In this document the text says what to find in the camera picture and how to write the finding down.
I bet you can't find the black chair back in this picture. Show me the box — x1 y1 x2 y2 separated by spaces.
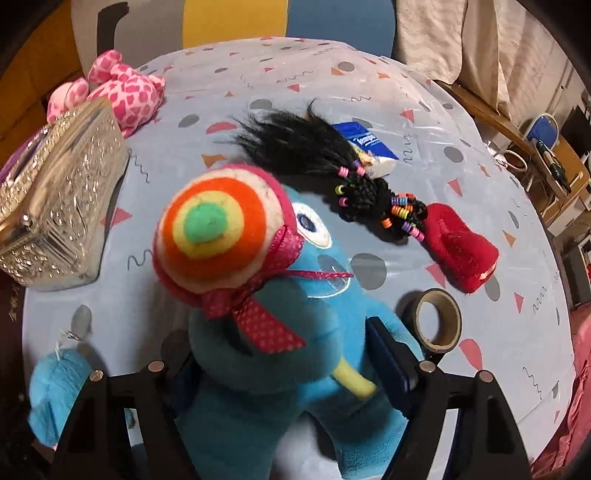
95 0 130 49

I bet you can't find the wooden side table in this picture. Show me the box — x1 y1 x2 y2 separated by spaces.
434 78 532 153

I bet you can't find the blue tissue packet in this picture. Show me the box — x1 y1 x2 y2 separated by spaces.
331 121 400 178

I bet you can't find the pink spotted plush toy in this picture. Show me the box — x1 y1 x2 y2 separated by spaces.
46 50 167 139

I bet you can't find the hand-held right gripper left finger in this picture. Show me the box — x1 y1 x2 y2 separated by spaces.
54 353 204 480

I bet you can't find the pink bedspread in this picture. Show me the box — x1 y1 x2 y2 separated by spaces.
531 302 591 480

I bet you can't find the gold ornate tissue box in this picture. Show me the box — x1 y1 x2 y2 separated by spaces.
0 97 131 292

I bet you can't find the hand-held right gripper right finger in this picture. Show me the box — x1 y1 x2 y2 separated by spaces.
365 316 534 480

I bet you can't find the blue white folding chair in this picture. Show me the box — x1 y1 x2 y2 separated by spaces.
526 113 561 144

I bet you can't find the brown tape roll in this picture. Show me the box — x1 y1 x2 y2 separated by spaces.
401 288 463 355

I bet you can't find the green black power tool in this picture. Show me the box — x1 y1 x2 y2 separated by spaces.
536 138 571 188

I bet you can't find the orange wooden wardrobe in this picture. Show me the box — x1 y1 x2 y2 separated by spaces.
0 0 88 153

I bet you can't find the small blue plush toy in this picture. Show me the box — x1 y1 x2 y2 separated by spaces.
27 346 137 450

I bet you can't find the black beaded hair braid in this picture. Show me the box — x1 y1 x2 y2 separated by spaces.
233 99 430 243

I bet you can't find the cream patterned curtain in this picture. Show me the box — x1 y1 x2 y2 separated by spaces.
392 0 568 125

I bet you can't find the wooden folding chair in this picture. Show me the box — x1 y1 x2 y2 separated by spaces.
536 134 591 227

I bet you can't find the rainbow felt lollipop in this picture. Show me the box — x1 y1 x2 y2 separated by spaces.
152 161 377 400

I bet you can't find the large blue plush toy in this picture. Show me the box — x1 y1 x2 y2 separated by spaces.
177 185 424 480

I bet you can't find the red plush toy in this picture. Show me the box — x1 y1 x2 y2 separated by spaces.
422 202 501 295

